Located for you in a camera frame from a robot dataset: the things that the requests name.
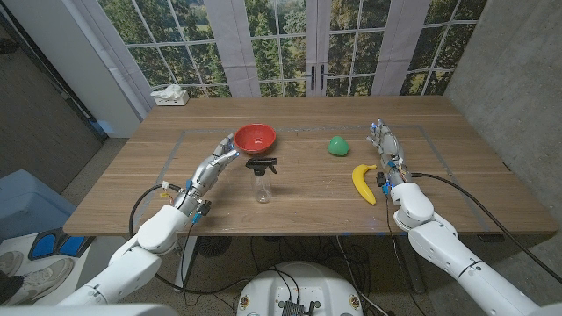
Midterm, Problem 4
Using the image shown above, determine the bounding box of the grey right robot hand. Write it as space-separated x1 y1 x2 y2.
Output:
365 118 413 188

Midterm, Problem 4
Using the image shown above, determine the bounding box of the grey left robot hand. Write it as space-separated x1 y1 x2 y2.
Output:
173 133 241 216

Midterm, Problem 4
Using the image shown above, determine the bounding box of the clear spray bottle black head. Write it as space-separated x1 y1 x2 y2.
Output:
245 157 278 205

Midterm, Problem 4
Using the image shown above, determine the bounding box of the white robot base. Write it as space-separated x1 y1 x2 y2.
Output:
235 261 364 316

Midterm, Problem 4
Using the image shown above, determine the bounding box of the yellow toy banana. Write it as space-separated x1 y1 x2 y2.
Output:
351 163 378 206

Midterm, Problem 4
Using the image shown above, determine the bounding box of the green toy apple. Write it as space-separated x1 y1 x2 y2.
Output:
328 133 351 157

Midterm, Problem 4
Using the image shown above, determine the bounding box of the red bowl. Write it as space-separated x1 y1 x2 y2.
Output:
233 123 277 155

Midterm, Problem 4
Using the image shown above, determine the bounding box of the round black floor fan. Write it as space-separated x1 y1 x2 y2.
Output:
196 235 233 258

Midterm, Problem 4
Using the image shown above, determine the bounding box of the white tissue box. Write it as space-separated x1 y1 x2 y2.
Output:
149 83 191 107

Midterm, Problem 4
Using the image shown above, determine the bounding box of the white table leg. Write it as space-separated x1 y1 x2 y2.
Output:
173 235 199 294

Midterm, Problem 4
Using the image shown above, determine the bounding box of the grey table leg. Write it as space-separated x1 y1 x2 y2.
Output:
397 234 426 294

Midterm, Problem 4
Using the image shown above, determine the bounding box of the printed window backdrop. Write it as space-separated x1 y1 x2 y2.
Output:
72 0 488 98

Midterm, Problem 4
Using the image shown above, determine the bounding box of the blue and black foot pedal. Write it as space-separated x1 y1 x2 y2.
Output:
27 227 96 261

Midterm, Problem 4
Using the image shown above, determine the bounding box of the white robot chest edge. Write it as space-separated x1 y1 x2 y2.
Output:
0 303 179 316

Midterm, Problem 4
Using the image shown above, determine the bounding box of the blue-grey box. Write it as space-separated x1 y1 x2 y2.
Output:
0 169 78 242

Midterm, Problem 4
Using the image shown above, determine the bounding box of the large grey sneaker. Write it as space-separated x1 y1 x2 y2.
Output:
2 257 76 306

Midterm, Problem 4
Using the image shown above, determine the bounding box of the small grey sneaker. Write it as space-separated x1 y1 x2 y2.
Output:
0 250 24 277

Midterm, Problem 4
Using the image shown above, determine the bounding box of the dark trouser leg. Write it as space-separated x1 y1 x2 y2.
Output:
0 270 25 305

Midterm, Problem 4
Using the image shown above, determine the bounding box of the thin black left wrist cable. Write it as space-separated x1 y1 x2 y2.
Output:
179 214 198 304

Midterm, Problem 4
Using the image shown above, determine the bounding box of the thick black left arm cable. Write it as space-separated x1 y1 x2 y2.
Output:
128 183 251 296

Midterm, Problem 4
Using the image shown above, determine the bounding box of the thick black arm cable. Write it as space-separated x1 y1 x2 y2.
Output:
410 172 562 284
128 183 251 296

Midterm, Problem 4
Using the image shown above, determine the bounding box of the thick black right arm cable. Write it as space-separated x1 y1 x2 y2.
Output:
410 172 562 284

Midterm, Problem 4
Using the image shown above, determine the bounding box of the white floor cable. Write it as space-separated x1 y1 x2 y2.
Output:
335 235 390 316

